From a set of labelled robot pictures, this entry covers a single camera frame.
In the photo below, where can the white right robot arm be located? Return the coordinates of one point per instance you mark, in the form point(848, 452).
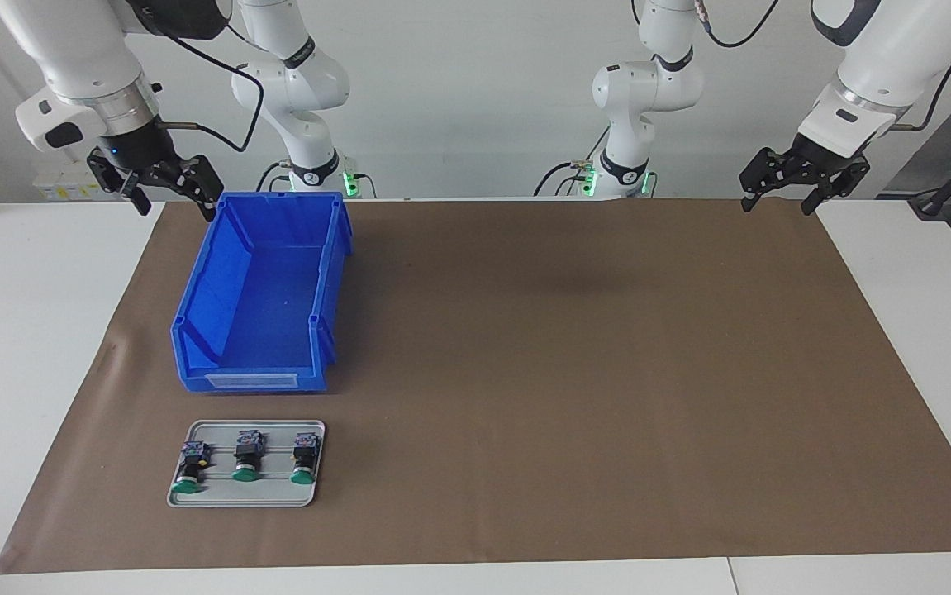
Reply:
point(87, 49)

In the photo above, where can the blue plastic storage bin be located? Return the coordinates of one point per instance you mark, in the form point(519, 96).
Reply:
point(264, 306)

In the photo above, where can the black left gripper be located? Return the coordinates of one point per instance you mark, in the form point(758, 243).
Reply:
point(814, 161)

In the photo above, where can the brown paper table mat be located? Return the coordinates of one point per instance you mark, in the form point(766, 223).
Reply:
point(566, 397)

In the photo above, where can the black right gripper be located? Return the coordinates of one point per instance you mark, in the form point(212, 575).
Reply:
point(140, 149)

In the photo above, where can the silver metal tray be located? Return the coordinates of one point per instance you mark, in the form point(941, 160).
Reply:
point(248, 492)

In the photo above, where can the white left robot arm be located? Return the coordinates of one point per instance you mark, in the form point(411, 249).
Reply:
point(649, 83)

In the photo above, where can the green push button switch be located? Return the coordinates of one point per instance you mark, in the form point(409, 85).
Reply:
point(191, 467)
point(247, 454)
point(304, 459)

